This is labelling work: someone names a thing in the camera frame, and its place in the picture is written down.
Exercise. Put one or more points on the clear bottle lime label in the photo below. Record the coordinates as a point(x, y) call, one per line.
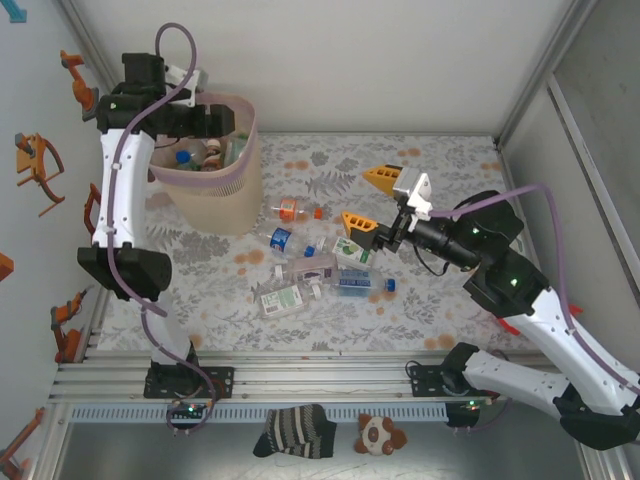
point(352, 251)

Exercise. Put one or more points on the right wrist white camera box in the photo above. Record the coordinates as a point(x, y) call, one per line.
point(412, 185)

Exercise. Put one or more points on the striped black beige sock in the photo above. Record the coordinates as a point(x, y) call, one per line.
point(295, 430)

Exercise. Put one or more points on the orange block wall sticker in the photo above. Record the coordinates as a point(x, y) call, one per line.
point(5, 267)

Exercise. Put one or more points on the small circuit board with LEDs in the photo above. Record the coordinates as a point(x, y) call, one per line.
point(472, 403)
point(189, 410)

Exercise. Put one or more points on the orange frame wall sticker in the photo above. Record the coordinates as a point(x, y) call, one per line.
point(27, 162)

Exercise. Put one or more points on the clear bottle orange label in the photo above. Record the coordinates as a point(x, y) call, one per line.
point(289, 210)

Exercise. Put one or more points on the brown tea bottle white cap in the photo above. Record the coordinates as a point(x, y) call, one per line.
point(212, 157)

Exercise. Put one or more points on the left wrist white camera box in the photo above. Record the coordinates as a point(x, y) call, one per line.
point(192, 80)

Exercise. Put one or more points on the floral tablecloth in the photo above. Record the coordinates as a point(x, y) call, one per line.
point(300, 335)

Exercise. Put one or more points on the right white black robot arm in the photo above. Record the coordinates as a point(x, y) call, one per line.
point(515, 380)

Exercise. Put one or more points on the clear bottle purple label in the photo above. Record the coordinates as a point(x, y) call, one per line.
point(310, 272)

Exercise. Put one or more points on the green bottle yellow cap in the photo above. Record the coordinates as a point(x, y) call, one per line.
point(235, 150)

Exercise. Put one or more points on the aluminium extrusion rail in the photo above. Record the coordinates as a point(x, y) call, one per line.
point(320, 380)

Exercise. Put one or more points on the clear bottle green white label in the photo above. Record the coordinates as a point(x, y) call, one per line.
point(282, 300)

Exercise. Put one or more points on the aluminium frame post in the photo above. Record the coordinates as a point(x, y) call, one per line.
point(545, 65)
point(102, 65)

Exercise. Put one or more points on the water bottle blue label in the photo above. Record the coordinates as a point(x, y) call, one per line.
point(357, 285)

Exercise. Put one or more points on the beige bin with pink liner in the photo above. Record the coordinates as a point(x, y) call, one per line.
point(225, 210)

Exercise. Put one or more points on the Pepsi bottle blue cap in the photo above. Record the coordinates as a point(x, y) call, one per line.
point(184, 157)
point(280, 240)

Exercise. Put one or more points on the red plastic toy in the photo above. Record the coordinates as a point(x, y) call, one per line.
point(510, 326)

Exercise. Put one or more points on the brown white plush toy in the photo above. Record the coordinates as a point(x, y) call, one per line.
point(377, 435)

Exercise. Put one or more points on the teal wall sticker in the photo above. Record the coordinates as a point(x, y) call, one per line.
point(19, 12)

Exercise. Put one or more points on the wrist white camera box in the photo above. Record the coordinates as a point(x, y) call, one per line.
point(192, 80)
point(412, 185)

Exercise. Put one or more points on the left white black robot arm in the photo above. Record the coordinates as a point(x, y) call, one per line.
point(120, 190)

